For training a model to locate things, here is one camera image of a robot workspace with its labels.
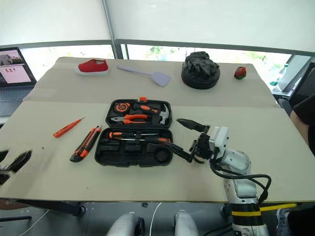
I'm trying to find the black table leg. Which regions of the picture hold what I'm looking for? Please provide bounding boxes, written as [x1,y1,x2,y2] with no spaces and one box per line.
[14,199,87,217]

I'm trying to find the orange handled pliers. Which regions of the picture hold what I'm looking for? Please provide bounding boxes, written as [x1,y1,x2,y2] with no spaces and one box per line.
[110,114,150,125]

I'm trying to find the red slip-on shoe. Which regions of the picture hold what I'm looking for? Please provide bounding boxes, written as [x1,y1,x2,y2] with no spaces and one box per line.
[74,59,110,76]

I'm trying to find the orange voltage tester pen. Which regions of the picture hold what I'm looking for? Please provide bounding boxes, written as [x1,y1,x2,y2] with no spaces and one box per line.
[53,117,86,139]

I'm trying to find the lavender plastic spatula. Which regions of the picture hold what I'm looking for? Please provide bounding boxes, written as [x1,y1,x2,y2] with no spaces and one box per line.
[117,64,172,88]

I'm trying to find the black plastic tool case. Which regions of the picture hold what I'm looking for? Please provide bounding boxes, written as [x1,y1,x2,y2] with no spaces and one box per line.
[94,96,174,168]

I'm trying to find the orange black utility knife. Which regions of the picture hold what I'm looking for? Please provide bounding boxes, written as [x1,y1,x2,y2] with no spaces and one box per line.
[69,125,103,163]

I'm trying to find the grey sneaker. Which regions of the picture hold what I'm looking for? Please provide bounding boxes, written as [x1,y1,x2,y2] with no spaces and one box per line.
[275,208,294,236]

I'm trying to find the silver rounded robot leg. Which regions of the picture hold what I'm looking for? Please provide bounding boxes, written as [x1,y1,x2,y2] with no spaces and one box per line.
[106,212,146,236]
[174,210,200,236]

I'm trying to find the black gloves pile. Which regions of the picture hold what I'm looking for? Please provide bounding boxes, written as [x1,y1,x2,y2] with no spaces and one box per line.
[184,51,220,77]

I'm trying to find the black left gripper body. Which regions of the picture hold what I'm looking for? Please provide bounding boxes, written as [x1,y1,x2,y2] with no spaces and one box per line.
[0,166,12,186]

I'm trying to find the red green toy fruit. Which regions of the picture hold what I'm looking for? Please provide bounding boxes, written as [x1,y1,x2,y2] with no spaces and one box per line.
[233,65,247,80]

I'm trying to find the orange black tape measure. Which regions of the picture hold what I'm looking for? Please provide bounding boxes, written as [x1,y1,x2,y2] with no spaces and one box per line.
[115,102,132,114]

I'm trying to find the person in black shirt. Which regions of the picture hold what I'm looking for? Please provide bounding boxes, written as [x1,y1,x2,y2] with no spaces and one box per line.
[289,92,315,158]

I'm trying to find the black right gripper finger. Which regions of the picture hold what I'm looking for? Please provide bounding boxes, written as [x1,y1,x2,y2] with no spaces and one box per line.
[176,118,211,133]
[165,142,193,163]

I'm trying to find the silver slanted panel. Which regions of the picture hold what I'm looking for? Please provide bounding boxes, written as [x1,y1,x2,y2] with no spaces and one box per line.
[272,55,312,93]

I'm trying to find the claw hammer orange black handle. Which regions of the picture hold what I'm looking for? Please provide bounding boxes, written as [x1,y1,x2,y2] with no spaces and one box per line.
[132,103,172,126]

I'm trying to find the black mesh chair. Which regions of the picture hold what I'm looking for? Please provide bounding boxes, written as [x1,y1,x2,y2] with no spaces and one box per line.
[288,58,315,112]

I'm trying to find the grey laptop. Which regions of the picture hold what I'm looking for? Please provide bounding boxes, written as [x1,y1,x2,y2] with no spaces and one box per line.
[0,47,38,117]

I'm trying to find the grey window frame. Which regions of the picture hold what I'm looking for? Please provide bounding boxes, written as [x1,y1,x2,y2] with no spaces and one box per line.
[0,0,315,61]

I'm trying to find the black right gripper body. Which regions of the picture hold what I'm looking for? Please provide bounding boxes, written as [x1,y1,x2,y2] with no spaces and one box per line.
[191,125,214,165]

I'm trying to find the orange black screwdriver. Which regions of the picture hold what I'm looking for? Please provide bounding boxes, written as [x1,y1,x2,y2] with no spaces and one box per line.
[108,131,159,140]
[118,136,172,146]

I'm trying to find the white cable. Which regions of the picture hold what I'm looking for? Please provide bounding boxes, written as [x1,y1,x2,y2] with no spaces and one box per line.
[149,202,163,236]

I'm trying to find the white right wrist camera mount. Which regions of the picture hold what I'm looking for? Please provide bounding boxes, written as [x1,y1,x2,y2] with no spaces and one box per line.
[208,126,230,158]

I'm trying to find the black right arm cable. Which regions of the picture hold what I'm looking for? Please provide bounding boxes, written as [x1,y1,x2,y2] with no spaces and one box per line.
[209,157,272,205]

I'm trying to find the yellow cable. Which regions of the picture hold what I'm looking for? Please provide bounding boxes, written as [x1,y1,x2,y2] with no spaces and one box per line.
[259,203,299,212]

